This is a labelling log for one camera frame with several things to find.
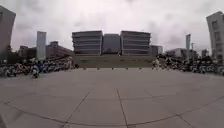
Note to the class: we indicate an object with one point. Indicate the row of bollards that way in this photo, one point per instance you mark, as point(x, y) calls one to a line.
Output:
point(112, 68)

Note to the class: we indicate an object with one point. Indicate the grey stone slab plaza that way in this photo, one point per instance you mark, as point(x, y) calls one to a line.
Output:
point(113, 93)

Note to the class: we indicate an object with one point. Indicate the wide grey layered building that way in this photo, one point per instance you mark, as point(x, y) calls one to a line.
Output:
point(87, 42)

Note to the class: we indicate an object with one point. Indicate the person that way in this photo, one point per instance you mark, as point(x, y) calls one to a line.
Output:
point(157, 63)

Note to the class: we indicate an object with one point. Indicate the brown building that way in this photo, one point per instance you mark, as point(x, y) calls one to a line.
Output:
point(56, 50)

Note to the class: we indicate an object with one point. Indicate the low pale building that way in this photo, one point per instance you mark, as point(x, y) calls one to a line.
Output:
point(176, 52)

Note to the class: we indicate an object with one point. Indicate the white tower building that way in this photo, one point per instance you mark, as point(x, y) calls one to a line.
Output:
point(41, 45)

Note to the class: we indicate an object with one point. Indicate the thin pale tower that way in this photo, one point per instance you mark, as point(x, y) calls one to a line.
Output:
point(188, 43)

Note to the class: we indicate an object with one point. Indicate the row of parked scooters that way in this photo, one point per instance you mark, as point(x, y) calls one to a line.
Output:
point(30, 67)
point(196, 66)

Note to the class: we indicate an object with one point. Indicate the pale tall building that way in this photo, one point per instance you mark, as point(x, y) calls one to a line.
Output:
point(216, 36)

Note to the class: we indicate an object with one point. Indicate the tall grey building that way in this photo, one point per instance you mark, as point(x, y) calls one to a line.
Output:
point(5, 30)

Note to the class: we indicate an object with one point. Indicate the low stepped wall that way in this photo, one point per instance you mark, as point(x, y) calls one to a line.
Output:
point(113, 61)

